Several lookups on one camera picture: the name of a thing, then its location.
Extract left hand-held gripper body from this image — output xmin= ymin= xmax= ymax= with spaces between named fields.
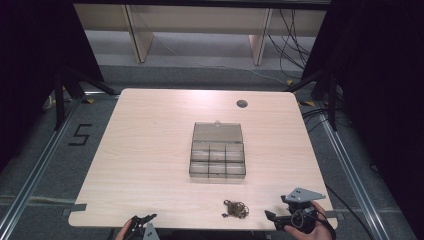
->
xmin=133 ymin=221 xmax=161 ymax=240

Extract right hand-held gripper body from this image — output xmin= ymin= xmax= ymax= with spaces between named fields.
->
xmin=280 ymin=187 xmax=327 ymax=235

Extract bronze chain necklace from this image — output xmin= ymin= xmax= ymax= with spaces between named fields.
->
xmin=221 ymin=199 xmax=250 ymax=220

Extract clear plastic compartment box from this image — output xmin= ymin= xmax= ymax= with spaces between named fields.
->
xmin=188 ymin=120 xmax=247 ymax=180

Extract person's left hand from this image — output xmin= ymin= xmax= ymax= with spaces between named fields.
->
xmin=114 ymin=218 xmax=135 ymax=240

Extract person's right hand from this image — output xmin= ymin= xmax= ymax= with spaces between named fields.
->
xmin=283 ymin=200 xmax=335 ymax=240

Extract grey tape strip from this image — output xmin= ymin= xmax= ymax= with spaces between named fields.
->
xmin=60 ymin=202 xmax=88 ymax=217

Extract black metal stand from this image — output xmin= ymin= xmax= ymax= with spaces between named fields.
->
xmin=285 ymin=68 xmax=340 ymax=132
xmin=53 ymin=65 xmax=120 ymax=132

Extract black curtain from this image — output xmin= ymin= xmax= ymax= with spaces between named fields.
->
xmin=0 ymin=0 xmax=105 ymax=171
xmin=301 ymin=0 xmax=424 ymax=234

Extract light wooden desk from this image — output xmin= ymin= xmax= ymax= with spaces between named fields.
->
xmin=73 ymin=3 xmax=328 ymax=67

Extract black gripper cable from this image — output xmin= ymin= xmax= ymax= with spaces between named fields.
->
xmin=312 ymin=209 xmax=338 ymax=240

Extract black floor cable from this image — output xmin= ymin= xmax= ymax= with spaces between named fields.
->
xmin=324 ymin=184 xmax=376 ymax=240

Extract aluminium floor rail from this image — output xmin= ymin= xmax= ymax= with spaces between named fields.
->
xmin=314 ymin=101 xmax=385 ymax=240
xmin=0 ymin=98 xmax=82 ymax=240

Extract black floor cables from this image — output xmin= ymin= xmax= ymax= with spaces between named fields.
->
xmin=301 ymin=107 xmax=353 ymax=134

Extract white floor cable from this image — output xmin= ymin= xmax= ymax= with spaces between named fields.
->
xmin=198 ymin=63 xmax=288 ymax=85

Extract bundle of black cables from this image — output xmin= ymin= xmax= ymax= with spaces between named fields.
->
xmin=267 ymin=8 xmax=314 ymax=80

